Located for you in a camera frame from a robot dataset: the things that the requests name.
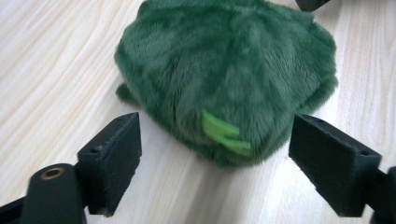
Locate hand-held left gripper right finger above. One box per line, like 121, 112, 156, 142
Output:
288, 113, 383, 218

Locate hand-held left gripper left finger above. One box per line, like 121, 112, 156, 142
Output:
77, 111, 143, 217

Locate green fuzzy garment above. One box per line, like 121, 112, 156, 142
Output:
113, 0, 340, 169

